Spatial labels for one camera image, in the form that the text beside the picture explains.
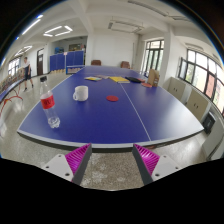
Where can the person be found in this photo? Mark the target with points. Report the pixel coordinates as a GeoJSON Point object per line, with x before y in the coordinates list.
{"type": "Point", "coordinates": [27, 71]}

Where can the white mug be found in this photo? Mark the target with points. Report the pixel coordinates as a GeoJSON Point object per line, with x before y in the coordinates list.
{"type": "Point", "coordinates": [81, 93]}

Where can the tall black-framed window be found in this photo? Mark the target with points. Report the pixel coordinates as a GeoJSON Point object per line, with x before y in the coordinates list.
{"type": "Point", "coordinates": [152, 56]}

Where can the clear red-labelled water bottle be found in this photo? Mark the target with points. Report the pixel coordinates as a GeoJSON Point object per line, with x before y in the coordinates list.
{"type": "Point", "coordinates": [48, 103]}

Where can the yellow book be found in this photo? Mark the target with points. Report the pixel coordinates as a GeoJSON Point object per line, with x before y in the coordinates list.
{"type": "Point", "coordinates": [119, 79]}

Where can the brown armchair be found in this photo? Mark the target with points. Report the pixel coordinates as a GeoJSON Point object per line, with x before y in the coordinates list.
{"type": "Point", "coordinates": [96, 62]}
{"type": "Point", "coordinates": [125, 64]}

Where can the wide black-framed window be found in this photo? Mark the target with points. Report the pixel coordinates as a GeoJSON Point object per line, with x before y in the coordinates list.
{"type": "Point", "coordinates": [201, 75]}

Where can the grey flat booklet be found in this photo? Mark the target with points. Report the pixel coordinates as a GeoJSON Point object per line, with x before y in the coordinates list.
{"type": "Point", "coordinates": [102, 77]}

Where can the black bin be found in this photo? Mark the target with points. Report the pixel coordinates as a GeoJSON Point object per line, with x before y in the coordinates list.
{"type": "Point", "coordinates": [208, 122]}

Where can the ceiling air conditioner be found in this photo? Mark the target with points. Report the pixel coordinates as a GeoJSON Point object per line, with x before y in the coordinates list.
{"type": "Point", "coordinates": [125, 26]}

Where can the flat round red coaster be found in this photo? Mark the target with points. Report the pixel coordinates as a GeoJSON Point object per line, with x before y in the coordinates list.
{"type": "Point", "coordinates": [112, 98]}

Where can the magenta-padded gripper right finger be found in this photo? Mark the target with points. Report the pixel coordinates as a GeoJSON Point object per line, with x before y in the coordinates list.
{"type": "Point", "coordinates": [148, 158]}

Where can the red table tennis paddle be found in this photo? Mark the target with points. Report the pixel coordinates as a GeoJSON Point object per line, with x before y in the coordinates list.
{"type": "Point", "coordinates": [146, 85]}

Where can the ceiling lights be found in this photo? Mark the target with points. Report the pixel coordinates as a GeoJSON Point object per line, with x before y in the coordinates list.
{"type": "Point", "coordinates": [58, 31]}

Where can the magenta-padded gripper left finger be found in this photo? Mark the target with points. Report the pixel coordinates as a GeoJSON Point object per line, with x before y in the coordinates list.
{"type": "Point", "coordinates": [77, 157]}

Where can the red-legged blue table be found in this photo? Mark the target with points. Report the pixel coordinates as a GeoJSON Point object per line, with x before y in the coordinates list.
{"type": "Point", "coordinates": [8, 89]}

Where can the brown cardboard box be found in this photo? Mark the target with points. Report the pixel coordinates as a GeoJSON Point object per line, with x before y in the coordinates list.
{"type": "Point", "coordinates": [153, 77]}

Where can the yellow and blue booklet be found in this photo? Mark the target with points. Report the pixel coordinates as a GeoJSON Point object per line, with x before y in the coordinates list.
{"type": "Point", "coordinates": [92, 78]}

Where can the dark door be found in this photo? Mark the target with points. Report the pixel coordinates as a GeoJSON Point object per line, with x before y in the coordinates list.
{"type": "Point", "coordinates": [40, 62]}

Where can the blue partition boards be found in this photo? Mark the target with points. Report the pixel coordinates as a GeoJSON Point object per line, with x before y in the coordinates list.
{"type": "Point", "coordinates": [70, 60]}

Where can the white cabinet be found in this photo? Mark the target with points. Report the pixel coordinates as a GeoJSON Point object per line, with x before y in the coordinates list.
{"type": "Point", "coordinates": [197, 104]}
{"type": "Point", "coordinates": [176, 88]}

